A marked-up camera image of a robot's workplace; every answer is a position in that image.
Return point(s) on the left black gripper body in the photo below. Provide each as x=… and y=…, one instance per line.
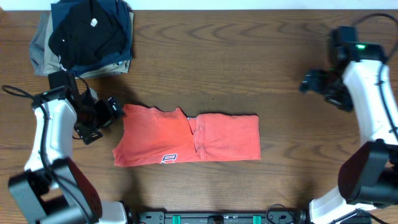
x=101, y=117

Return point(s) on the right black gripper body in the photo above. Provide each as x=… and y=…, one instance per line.
x=325, y=88

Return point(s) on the coral red t-shirt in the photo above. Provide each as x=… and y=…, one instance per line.
x=152, y=136

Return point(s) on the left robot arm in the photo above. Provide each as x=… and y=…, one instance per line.
x=52, y=189

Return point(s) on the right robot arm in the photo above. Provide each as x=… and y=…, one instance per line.
x=359, y=81

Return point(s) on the khaki folded garment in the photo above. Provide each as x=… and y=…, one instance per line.
x=51, y=63

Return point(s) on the grey folded garment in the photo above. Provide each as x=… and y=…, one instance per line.
x=37, y=45

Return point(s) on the navy folded garment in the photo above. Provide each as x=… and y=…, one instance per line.
x=118, y=9

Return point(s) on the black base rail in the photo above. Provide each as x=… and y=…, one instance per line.
x=277, y=216

